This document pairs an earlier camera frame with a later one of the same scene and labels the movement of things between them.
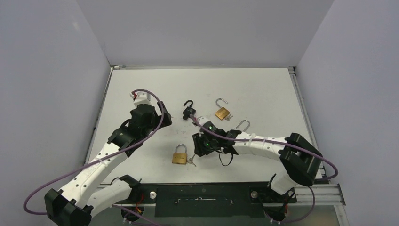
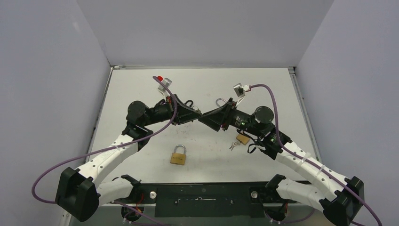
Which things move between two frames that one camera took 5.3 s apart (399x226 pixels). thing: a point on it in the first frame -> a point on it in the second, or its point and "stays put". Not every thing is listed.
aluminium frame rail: (202, 67) stays put
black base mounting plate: (207, 200) stays put
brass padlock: (179, 158) stays put
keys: (190, 160) -> (198, 110)
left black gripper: (166, 121) -> (184, 113)
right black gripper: (199, 137) -> (227, 115)
